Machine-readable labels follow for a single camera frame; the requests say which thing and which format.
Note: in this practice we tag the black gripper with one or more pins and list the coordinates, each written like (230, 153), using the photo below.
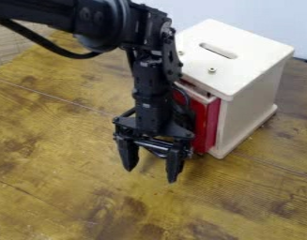
(150, 120)

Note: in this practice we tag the red drawer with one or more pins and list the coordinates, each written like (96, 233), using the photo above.
(198, 114)

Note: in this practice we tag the black metal drawer handle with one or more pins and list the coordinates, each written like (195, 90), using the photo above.
(171, 137)

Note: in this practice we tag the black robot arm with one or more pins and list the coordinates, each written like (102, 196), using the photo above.
(119, 24)

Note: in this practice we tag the white wooden box cabinet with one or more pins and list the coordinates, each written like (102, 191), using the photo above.
(237, 65)

